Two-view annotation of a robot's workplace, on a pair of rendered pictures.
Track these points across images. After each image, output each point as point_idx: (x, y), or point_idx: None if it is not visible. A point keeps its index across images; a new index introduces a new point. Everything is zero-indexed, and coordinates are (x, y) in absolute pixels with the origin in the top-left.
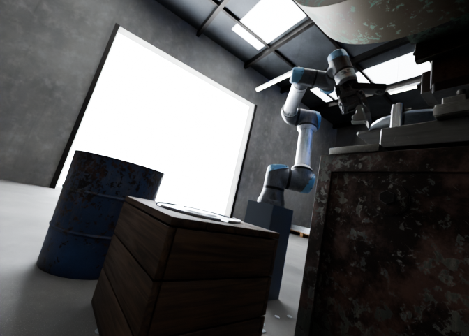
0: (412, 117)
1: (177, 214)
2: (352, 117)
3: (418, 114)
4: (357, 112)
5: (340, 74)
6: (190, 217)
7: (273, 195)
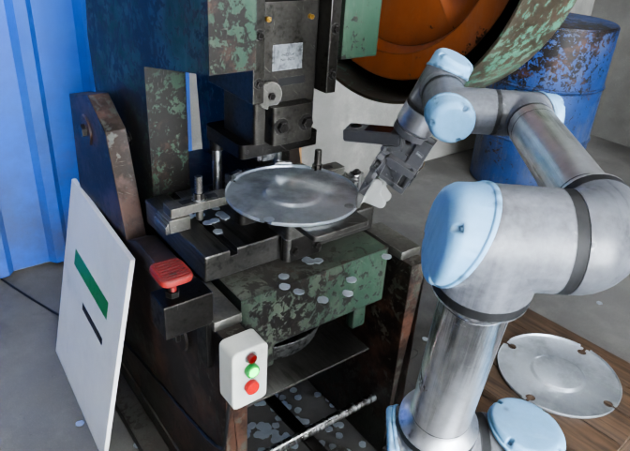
0: (330, 180)
1: (538, 323)
2: (390, 197)
3: (330, 176)
4: (384, 185)
5: None
6: (524, 322)
7: None
